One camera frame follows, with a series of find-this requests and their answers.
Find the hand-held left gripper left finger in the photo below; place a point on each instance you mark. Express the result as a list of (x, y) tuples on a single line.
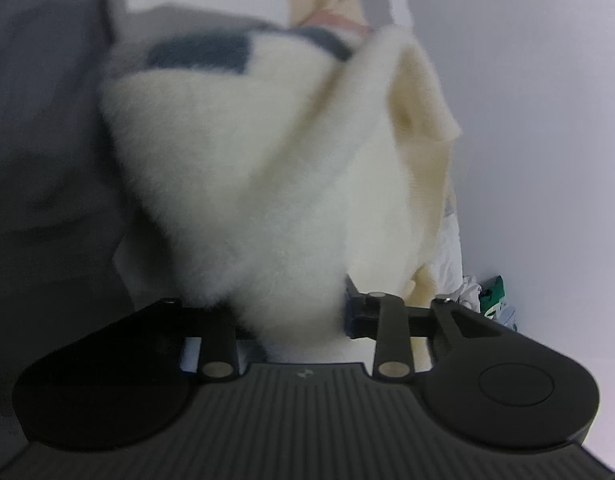
[(220, 340)]

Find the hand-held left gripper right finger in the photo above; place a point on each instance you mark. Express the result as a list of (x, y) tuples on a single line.
[(360, 310)]

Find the cream blue striped sweater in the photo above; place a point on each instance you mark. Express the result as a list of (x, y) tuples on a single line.
[(247, 185)]

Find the pile of light clothes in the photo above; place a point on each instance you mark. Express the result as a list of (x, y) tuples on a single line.
[(470, 295)]

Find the green garment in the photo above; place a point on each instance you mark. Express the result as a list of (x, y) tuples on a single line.
[(493, 295)]

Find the dark cloth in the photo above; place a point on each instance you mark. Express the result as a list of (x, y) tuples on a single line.
[(42, 160)]

